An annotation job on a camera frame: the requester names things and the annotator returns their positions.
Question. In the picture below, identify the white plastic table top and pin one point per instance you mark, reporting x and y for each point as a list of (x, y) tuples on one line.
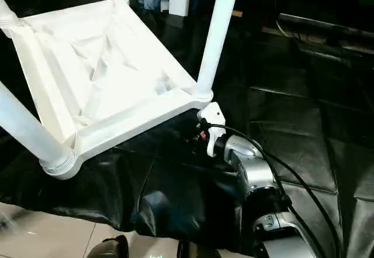
[(102, 65)]

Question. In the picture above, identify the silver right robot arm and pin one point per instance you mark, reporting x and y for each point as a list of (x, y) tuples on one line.
[(257, 173)]

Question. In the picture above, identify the black work mat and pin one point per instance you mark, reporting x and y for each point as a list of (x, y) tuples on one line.
[(292, 123)]

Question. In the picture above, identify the small gold label plate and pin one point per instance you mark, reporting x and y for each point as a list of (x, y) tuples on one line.
[(237, 13)]

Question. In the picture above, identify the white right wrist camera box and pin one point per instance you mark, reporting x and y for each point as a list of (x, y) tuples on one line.
[(213, 114)]

